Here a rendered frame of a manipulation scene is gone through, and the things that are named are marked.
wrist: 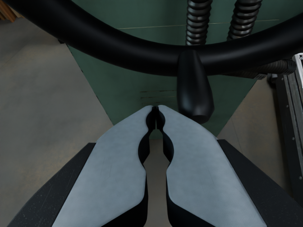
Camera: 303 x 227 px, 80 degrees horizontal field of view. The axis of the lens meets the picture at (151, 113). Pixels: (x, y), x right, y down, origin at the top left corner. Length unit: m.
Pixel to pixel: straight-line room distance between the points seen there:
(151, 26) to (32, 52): 1.17
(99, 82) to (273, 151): 0.78
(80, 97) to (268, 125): 0.95
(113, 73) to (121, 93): 0.09
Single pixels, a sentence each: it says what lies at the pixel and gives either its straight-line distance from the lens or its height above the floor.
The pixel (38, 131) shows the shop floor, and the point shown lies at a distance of 1.07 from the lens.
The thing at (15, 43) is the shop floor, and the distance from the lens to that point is 1.61.
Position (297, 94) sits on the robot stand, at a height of 0.20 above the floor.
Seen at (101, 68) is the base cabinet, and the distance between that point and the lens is 0.45.
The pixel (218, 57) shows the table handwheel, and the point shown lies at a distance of 0.17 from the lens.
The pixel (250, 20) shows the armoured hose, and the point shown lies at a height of 0.68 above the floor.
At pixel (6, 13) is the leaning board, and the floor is 0.07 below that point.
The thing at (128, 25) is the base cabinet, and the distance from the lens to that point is 0.37.
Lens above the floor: 0.81
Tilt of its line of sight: 62 degrees down
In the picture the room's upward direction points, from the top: 7 degrees counter-clockwise
